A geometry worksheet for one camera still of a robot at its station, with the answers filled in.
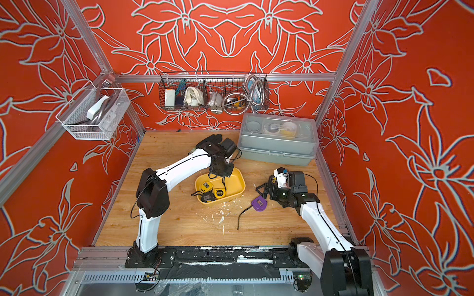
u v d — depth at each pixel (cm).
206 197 87
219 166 74
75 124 69
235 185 94
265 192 73
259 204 85
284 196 70
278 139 90
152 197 50
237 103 88
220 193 90
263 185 75
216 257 74
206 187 92
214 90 101
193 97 90
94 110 69
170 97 90
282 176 76
